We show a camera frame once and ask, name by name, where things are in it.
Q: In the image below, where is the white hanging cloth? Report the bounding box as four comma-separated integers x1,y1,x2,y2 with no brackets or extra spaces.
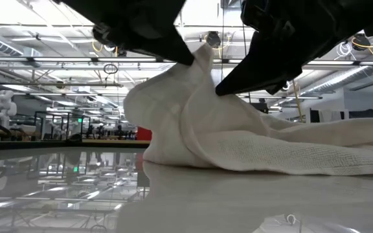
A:
318,109,350,122

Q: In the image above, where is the black cable reel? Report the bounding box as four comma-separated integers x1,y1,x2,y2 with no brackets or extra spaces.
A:
351,33,372,52
205,31,222,49
104,43,128,58

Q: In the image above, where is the white beige checked towel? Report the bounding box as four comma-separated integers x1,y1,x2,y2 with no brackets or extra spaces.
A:
123,43,373,177

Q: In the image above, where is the black partition panel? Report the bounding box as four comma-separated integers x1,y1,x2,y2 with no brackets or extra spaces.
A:
309,108,373,123

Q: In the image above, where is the yellow cable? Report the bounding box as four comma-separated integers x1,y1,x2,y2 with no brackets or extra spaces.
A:
291,79,304,123

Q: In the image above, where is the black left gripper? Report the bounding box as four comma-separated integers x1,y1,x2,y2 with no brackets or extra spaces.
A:
54,0,196,65

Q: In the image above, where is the long light bar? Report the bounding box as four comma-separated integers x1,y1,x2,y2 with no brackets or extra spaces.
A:
0,56,373,65

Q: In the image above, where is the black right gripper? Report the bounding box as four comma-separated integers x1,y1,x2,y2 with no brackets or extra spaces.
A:
215,0,373,96

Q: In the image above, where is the white robot figure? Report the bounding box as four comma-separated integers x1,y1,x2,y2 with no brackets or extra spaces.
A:
0,89,17,130

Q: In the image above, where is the black monitor on stand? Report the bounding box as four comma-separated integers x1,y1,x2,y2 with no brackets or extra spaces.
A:
250,102,269,114

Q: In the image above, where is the white coiled cable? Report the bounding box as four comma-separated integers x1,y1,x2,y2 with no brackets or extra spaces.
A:
334,41,355,61

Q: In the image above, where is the black table frame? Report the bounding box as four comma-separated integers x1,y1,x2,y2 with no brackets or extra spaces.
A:
0,139,152,151

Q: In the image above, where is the thin black cable loop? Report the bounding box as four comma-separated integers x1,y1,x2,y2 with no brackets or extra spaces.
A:
103,63,119,75

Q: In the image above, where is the red cabinet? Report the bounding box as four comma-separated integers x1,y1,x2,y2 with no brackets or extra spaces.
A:
137,126,153,141

